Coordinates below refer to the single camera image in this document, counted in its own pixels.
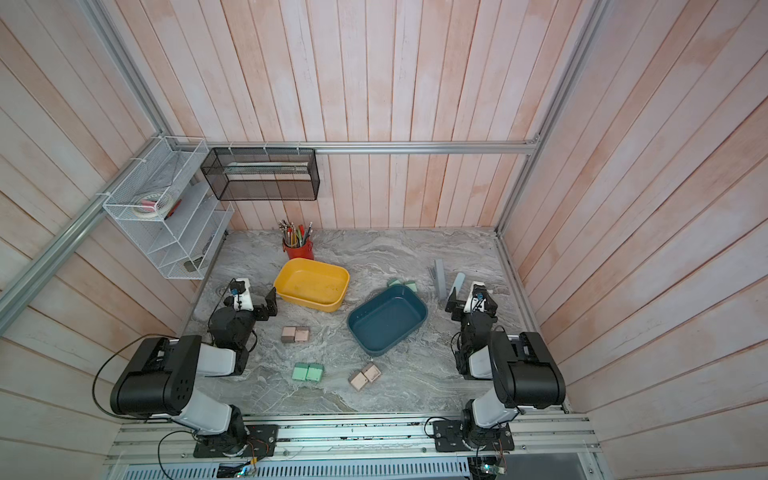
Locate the light blue cylinder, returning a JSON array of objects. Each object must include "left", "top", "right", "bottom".
[{"left": 452, "top": 272, "right": 466, "bottom": 295}]

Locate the yellow plastic storage box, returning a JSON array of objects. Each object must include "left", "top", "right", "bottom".
[{"left": 274, "top": 258, "right": 350, "bottom": 313}]

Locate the grey rectangular bar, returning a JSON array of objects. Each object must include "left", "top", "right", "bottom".
[{"left": 433, "top": 259, "right": 447, "bottom": 301}]

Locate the red pencil holder cup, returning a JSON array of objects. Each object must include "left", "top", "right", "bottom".
[{"left": 279, "top": 220, "right": 315, "bottom": 260}]

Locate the tape roll on shelf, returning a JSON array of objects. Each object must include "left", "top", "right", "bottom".
[{"left": 131, "top": 191, "right": 173, "bottom": 219}]

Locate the teal plastic storage box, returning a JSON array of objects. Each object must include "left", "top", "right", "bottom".
[{"left": 347, "top": 284, "right": 429, "bottom": 357}]

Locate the white wire wall shelf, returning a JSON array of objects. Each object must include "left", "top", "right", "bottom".
[{"left": 104, "top": 136, "right": 234, "bottom": 280}]

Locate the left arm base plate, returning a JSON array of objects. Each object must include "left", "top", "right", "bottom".
[{"left": 193, "top": 424, "right": 279, "bottom": 460}]

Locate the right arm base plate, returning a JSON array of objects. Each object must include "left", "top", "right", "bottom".
[{"left": 430, "top": 419, "right": 515, "bottom": 453}]

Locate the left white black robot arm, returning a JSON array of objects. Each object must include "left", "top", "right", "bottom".
[{"left": 110, "top": 279, "right": 278, "bottom": 458}]

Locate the black mesh wall basket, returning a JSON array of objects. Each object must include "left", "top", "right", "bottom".
[{"left": 201, "top": 147, "right": 320, "bottom": 201}]

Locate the pink plug cube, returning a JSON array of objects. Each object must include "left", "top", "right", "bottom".
[
  {"left": 348, "top": 371, "right": 369, "bottom": 391},
  {"left": 281, "top": 326, "right": 297, "bottom": 343},
  {"left": 361, "top": 362, "right": 382, "bottom": 383},
  {"left": 294, "top": 326, "right": 310, "bottom": 343}
]

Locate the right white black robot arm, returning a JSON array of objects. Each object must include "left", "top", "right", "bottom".
[{"left": 434, "top": 282, "right": 566, "bottom": 451}]

